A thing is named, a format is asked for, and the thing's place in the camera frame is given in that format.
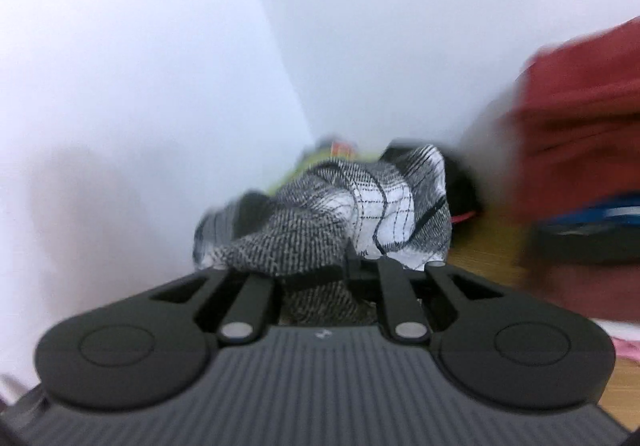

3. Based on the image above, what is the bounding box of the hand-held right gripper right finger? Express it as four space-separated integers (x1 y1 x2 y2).
350 257 507 344

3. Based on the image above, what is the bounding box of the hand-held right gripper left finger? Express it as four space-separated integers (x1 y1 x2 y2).
148 263 351 345

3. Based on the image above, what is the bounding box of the grey white plaid garment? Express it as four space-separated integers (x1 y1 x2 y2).
192 143 454 327

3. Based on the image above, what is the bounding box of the black garment with pink trim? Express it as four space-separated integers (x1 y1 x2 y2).
379 140 485 228

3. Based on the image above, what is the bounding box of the lime green garment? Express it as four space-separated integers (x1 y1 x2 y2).
294 138 382 179

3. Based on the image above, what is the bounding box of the folded plain maroon garment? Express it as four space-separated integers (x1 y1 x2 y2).
524 264 640 323

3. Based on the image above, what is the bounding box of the folded blue garment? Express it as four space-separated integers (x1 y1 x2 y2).
534 193 640 233

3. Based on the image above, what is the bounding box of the folded pink printed garment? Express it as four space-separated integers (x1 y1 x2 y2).
598 320 640 363

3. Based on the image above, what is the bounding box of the folded maroon garment white stripe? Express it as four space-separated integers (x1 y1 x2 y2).
500 16 640 228

